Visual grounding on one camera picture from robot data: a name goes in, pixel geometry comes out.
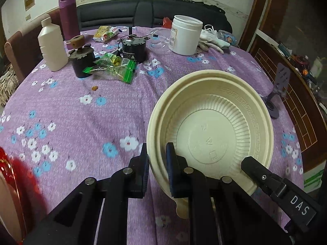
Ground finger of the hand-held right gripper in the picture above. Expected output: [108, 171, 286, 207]
[241, 156, 288, 197]

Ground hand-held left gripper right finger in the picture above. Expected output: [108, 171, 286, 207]
[166, 142, 292, 245]

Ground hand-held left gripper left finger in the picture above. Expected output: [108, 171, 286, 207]
[24, 143, 151, 245]

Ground beige ribbed bowl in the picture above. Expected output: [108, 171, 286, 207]
[146, 70, 274, 219]
[156, 75, 272, 197]

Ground red plate with gold print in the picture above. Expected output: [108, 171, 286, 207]
[0, 147, 28, 244]

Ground white bowl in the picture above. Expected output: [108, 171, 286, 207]
[0, 175, 23, 240]

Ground green striped bag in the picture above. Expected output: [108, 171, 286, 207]
[303, 168, 324, 193]

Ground wooden sideboard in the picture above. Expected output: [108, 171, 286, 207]
[249, 29, 327, 179]

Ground purple floral tablecloth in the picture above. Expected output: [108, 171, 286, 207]
[0, 27, 304, 245]

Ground green zip bag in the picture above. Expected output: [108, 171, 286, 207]
[82, 52, 137, 84]

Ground black motor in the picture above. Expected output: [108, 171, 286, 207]
[118, 27, 148, 64]

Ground white container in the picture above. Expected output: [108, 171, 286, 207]
[313, 56, 327, 75]

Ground motor with wooden spool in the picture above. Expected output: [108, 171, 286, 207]
[68, 36, 95, 79]

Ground clear plastic lid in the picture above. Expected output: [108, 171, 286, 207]
[149, 27, 173, 54]

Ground plastic bottle with cartoon label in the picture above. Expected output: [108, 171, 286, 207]
[217, 29, 239, 48]

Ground white plastic jar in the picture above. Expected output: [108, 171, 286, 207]
[169, 15, 203, 56]

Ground white work gloves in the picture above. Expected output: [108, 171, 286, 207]
[197, 29, 231, 55]

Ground yellow snack packet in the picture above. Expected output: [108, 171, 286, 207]
[92, 26, 120, 43]

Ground white plastic bottle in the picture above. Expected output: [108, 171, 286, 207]
[37, 14, 69, 72]

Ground black sofa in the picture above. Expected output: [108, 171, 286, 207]
[77, 0, 233, 32]

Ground purple thermos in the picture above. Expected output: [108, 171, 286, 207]
[58, 0, 81, 50]

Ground brown armchair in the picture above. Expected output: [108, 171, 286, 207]
[4, 8, 64, 82]

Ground wooden door frame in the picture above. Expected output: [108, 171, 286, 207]
[239, 0, 289, 54]

